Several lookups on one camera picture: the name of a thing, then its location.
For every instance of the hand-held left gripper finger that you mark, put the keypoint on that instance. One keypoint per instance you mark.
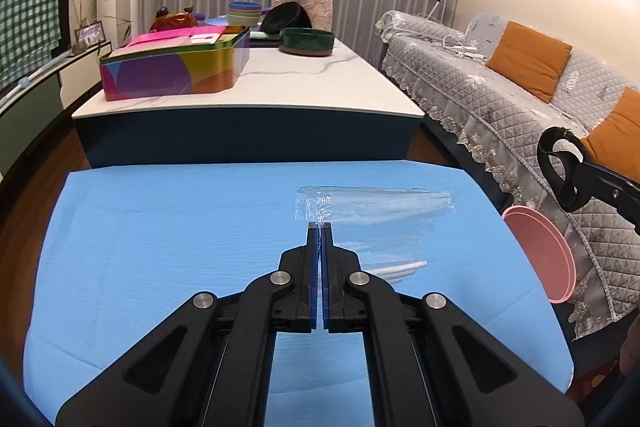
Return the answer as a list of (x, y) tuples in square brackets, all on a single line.
[(314, 267), (326, 267)]

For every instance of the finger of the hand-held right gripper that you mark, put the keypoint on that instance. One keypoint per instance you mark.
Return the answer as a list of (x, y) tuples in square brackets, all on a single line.
[(615, 197)]

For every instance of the clear plastic bag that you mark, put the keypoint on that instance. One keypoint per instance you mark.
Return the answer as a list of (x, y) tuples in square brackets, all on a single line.
[(380, 207)]

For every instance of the pink plastic plate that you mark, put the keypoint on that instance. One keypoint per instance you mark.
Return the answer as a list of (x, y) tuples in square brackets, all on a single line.
[(540, 252)]

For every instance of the orange cushion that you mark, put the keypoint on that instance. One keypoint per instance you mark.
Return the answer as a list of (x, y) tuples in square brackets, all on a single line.
[(530, 57), (620, 127)]

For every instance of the blue table cover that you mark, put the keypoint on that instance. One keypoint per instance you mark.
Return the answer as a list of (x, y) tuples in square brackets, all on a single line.
[(175, 232)]

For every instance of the grey quilted sofa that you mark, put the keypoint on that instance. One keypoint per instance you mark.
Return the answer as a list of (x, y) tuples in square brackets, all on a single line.
[(500, 107)]

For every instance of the person's leg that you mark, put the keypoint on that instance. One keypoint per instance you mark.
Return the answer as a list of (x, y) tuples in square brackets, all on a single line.
[(631, 347)]

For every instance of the white coffee table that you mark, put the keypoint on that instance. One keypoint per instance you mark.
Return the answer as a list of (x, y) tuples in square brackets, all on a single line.
[(325, 87)]

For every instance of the red patterned rug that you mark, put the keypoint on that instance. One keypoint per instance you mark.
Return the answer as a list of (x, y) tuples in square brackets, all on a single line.
[(595, 382)]

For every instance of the white power strip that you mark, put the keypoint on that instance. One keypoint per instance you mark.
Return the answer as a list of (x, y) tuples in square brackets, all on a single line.
[(470, 52)]

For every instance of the dark green bowl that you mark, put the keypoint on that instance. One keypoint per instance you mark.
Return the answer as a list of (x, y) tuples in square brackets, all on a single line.
[(305, 41)]

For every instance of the mint green tray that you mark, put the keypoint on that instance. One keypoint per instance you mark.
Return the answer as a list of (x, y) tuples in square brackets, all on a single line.
[(260, 35)]

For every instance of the colourful tin box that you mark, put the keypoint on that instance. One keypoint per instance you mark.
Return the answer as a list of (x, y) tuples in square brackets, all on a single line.
[(165, 77)]

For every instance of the black round lid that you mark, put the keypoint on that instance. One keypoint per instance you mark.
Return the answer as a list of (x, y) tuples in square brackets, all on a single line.
[(287, 19)]

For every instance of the white card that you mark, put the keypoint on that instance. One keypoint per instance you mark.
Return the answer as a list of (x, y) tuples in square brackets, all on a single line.
[(205, 38)]

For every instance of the beige plastic bowl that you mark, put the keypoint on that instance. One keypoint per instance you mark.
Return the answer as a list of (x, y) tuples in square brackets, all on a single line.
[(244, 21)]

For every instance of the pink lace basket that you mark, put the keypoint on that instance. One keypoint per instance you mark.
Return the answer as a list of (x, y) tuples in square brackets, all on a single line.
[(315, 7)]

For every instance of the green plastic bowl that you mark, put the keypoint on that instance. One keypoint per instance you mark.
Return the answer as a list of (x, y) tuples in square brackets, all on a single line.
[(244, 14)]

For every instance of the light blue plate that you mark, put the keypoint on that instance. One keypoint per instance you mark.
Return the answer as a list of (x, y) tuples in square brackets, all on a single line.
[(217, 22)]

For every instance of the blue plastic bowl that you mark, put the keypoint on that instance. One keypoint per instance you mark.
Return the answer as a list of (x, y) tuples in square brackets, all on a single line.
[(245, 5)]

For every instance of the pink paper sheet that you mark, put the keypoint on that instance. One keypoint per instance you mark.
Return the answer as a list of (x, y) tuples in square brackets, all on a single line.
[(160, 38)]

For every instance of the red teapot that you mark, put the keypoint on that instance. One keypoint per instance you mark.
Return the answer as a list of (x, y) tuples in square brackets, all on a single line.
[(172, 21)]

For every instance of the green television cabinet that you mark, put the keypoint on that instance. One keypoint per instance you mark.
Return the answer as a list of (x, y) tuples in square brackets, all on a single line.
[(25, 122)]

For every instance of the white rod with blue ball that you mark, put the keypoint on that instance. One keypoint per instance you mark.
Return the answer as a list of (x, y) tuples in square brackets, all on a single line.
[(37, 72)]

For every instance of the bamboo plant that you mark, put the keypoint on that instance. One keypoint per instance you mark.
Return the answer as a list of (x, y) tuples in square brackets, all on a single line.
[(77, 2)]

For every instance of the black television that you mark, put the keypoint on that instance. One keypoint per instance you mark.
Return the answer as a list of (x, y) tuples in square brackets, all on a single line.
[(65, 7)]

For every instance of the green checkered cloth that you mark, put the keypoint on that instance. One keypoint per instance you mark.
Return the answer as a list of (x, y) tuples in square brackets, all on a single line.
[(30, 17)]

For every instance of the small photo frame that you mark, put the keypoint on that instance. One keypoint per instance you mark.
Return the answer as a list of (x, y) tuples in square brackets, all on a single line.
[(90, 34)]

